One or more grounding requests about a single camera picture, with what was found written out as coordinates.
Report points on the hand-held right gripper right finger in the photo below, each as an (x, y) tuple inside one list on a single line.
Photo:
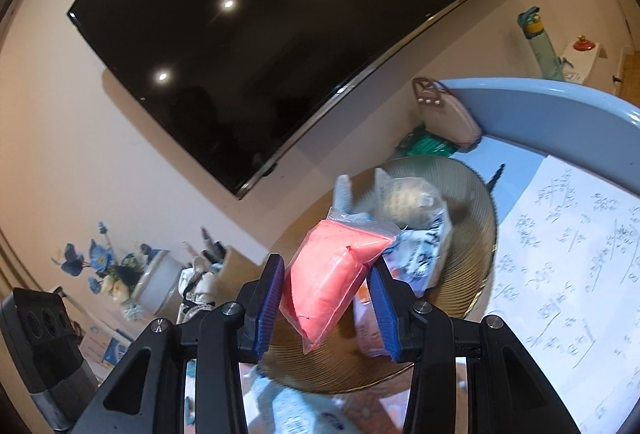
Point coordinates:
[(387, 314)]

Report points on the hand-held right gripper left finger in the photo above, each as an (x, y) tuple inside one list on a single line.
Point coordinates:
[(265, 309)]

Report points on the pink clay bag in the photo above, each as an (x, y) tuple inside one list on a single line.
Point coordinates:
[(330, 274)]

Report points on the silver white packet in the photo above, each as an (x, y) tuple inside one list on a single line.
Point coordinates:
[(425, 254)]

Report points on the beige plaid cloth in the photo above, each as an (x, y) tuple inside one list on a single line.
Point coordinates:
[(196, 289)]

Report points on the bundle of pens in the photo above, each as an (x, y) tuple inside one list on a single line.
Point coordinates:
[(207, 241)]

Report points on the artificial flower bouquet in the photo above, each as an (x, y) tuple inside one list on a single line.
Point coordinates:
[(100, 264)]

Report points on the green packet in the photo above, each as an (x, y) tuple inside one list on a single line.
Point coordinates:
[(425, 144)]

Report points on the small brown handbag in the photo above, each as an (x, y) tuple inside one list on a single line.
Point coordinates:
[(445, 119)]

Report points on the black television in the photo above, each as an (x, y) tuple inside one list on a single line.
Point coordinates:
[(280, 39)]

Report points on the green water bottle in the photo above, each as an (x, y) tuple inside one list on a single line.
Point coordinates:
[(540, 44)]

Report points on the white box with red ornament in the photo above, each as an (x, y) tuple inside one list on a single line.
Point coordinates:
[(582, 61)]

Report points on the wooden cabinet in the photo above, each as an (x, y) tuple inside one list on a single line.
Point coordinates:
[(627, 69)]

